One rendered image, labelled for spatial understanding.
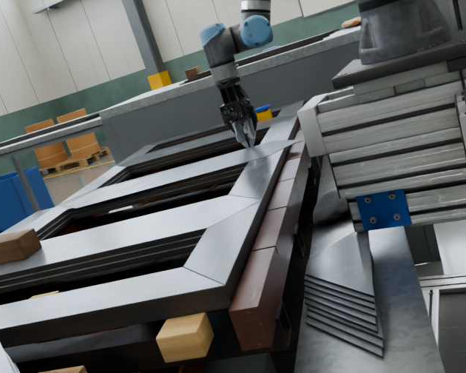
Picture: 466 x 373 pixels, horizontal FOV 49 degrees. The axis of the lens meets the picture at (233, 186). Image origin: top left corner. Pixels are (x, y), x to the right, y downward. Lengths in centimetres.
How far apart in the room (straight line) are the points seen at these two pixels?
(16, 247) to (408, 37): 88
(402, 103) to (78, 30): 1199
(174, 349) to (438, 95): 57
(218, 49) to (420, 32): 69
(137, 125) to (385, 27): 166
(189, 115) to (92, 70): 1042
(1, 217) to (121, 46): 668
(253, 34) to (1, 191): 506
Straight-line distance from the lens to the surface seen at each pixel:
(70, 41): 1291
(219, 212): 101
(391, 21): 91
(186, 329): 70
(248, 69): 222
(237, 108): 145
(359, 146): 94
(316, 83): 220
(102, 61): 1248
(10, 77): 1265
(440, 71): 91
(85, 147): 957
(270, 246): 83
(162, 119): 236
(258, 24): 132
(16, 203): 606
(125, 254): 101
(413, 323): 83
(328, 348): 82
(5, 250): 124
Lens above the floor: 113
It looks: 14 degrees down
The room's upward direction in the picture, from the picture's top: 18 degrees counter-clockwise
